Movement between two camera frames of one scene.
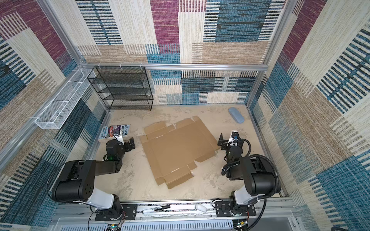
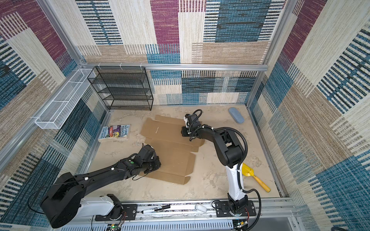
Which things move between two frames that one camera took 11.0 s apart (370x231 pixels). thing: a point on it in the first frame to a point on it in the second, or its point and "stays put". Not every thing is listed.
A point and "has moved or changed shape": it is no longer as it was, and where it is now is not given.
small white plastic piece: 201,207 stays put
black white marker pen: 156,209 stays put
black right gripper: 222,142 to 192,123
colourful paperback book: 110,131 stays put
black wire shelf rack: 123,88 stays put
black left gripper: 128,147 to 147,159
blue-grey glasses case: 238,116 stays put
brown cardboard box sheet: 172,151 has moved or changed shape
